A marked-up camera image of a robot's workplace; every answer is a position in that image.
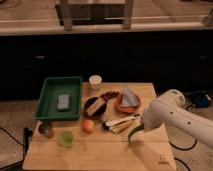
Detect green pepper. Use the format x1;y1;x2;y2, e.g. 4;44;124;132
128;124;144;144

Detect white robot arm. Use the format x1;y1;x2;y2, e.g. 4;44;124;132
143;89;213;149

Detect green plastic cup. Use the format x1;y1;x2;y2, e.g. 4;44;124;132
57;131;74;148

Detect dark glass cup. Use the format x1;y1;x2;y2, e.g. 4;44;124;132
38;121;54;138

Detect red chili peppers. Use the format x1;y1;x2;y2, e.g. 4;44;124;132
101;91;119;102

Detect white lidded jar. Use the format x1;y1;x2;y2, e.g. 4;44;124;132
89;75;102;90

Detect bread piece in bowl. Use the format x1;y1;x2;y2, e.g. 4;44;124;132
87;98;105;116

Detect dark brown bowl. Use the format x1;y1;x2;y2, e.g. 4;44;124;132
83;97;107;119

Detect orange plate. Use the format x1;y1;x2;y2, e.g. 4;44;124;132
115;94;141;114

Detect grey folded cloth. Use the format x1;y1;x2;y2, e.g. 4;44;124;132
121;88;138;107

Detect orange fruit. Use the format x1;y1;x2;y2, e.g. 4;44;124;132
82;119;95;133

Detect yellow corn cob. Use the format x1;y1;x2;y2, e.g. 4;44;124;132
112;120;133;134

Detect grey sponge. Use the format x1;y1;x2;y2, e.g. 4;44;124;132
57;94;70;111

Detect green plastic tray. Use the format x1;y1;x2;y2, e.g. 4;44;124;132
35;76;82;121

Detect wooden stool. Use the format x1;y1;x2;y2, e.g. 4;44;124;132
55;0;134;31

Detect dark blue device on floor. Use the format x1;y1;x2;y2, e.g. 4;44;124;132
187;91;212;108

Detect black cable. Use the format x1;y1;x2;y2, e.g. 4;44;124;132
169;103;199;152

